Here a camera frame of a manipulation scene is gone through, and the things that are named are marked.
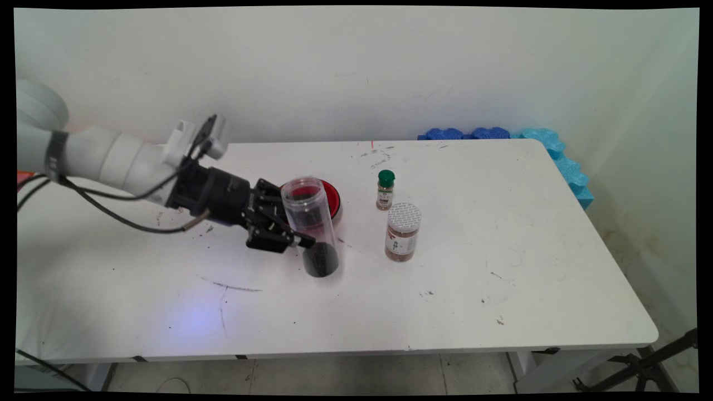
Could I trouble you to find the black floor cable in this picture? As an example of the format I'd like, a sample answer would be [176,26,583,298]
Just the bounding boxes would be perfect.
[16,348,92,392]

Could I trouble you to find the black tripod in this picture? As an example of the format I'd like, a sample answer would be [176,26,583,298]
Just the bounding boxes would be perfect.
[573,329,698,393]

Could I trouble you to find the green-capped spice bottle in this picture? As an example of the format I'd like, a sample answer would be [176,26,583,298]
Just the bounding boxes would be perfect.
[376,170,396,211]

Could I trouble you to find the black camera cable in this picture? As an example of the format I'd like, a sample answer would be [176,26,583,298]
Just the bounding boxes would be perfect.
[16,116,219,201]

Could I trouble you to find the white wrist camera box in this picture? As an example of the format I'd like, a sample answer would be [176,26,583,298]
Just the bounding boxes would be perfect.
[163,114,229,168]

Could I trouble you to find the white table leg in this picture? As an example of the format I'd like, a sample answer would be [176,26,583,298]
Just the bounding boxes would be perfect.
[508,348,641,393]
[16,362,118,392]

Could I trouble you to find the light blue foam strip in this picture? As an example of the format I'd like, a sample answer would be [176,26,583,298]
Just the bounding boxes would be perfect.
[510,128,594,210]

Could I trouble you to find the clear plastic jar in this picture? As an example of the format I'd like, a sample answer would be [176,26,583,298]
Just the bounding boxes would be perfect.
[280,177,340,278]

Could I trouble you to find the black velcro strap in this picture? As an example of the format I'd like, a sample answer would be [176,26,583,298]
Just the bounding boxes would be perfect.
[45,130,70,182]

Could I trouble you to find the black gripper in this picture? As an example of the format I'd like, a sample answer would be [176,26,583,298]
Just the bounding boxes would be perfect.
[167,160,316,255]

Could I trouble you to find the white-lidded spice jar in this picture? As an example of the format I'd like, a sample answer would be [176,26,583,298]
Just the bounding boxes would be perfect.
[384,202,422,262]

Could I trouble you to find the red bowl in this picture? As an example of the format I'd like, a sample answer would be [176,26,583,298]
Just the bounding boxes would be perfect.
[279,179,342,228]

